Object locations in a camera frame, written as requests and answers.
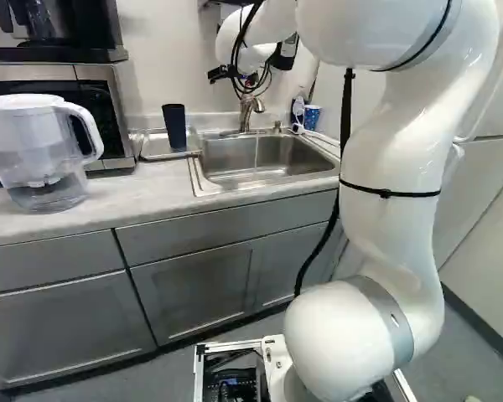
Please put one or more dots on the grey kitchen counter with cabinets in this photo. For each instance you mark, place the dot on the grey kitchen counter with cabinets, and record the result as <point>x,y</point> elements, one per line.
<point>151,197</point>

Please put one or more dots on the white water filter pitcher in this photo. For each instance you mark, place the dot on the white water filter pitcher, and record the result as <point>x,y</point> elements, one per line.
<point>37,142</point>

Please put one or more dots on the black coffee machine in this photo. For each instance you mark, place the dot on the black coffee machine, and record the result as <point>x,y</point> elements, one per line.
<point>67,29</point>

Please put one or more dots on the stainless steel sink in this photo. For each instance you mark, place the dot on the stainless steel sink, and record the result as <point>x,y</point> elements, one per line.
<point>268,159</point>

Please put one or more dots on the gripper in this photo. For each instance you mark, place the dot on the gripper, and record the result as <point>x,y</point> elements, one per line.
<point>286,54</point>

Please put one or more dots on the clear drying tray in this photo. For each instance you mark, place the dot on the clear drying tray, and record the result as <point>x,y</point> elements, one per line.
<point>159,144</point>

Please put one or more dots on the stainless steel microwave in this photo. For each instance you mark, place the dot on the stainless steel microwave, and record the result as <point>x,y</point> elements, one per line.
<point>105,96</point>

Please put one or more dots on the blue and white dish brush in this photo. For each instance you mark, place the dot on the blue and white dish brush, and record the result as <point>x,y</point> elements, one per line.
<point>298,111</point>

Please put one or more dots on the white mug with blue dots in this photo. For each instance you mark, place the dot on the white mug with blue dots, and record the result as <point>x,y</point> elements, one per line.
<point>313,118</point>

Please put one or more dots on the brushed metal tap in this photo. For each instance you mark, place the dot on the brushed metal tap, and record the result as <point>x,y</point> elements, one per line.
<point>246,111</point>

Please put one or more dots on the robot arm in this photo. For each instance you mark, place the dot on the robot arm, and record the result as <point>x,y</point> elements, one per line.
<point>402,125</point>

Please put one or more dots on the dark tall cup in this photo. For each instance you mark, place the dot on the dark tall cup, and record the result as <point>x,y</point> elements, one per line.
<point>175,125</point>

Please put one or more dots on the small metal sink knob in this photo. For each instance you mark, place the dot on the small metal sink knob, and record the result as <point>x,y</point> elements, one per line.
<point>278,125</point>

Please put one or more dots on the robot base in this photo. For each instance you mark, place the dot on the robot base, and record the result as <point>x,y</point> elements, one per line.
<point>234,377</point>

